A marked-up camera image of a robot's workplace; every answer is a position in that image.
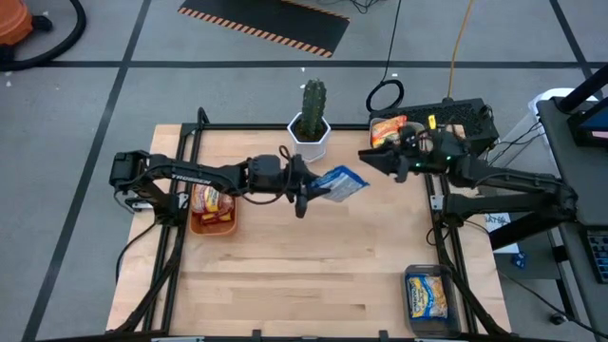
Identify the black aluminium table frame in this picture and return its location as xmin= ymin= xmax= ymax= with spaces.
xmin=106 ymin=106 xmax=512 ymax=341

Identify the green cactus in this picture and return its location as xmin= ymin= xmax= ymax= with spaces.
xmin=299 ymin=78 xmax=329 ymax=143

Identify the orange plastic bin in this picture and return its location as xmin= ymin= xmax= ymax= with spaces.
xmin=188 ymin=182 xmax=238 ymax=238

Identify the black hanging cable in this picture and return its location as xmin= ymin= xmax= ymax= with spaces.
xmin=365 ymin=0 xmax=406 ymax=114

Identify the blue Maruchan noodle pack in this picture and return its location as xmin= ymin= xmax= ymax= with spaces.
xmin=311 ymin=164 xmax=371 ymax=204
xmin=406 ymin=274 xmax=449 ymax=320

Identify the white paper sheet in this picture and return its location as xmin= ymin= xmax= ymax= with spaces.
xmin=484 ymin=211 xmax=522 ymax=256

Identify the white plastic container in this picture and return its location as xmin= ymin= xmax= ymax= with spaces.
xmin=529 ymin=87 xmax=599 ymax=118

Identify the grey translucent plastic bin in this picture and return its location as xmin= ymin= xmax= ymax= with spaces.
xmin=402 ymin=264 xmax=463 ymax=339

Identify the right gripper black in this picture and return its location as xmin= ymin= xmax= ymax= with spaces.
xmin=358 ymin=123 xmax=471 ymax=184

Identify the white plastic bin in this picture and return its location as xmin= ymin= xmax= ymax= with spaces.
xmin=369 ymin=116 xmax=427 ymax=149

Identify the black vacuum hose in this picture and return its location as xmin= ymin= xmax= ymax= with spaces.
xmin=0 ymin=0 xmax=87 ymax=72

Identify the black keyboard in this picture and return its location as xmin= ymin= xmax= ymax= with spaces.
xmin=586 ymin=230 xmax=608 ymax=285

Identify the black hazard-striped floor mat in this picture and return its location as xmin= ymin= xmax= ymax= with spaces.
xmin=178 ymin=0 xmax=352 ymax=59

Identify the orange Maruchan noodle pack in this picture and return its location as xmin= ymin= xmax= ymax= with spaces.
xmin=371 ymin=115 xmax=409 ymax=148

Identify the black desk monitor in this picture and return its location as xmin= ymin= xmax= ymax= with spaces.
xmin=567 ymin=97 xmax=608 ymax=148

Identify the grey desk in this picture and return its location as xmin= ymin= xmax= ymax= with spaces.
xmin=536 ymin=97 xmax=608 ymax=227

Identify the white hexagonal plant pot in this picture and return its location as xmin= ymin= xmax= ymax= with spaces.
xmin=286 ymin=111 xmax=333 ymax=164

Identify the orange shop vacuum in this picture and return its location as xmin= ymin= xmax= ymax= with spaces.
xmin=0 ymin=0 xmax=34 ymax=47

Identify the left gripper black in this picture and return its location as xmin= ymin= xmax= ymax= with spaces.
xmin=246 ymin=154 xmax=333 ymax=219

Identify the yellow hanging cable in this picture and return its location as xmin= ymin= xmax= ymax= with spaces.
xmin=446 ymin=0 xmax=476 ymax=101

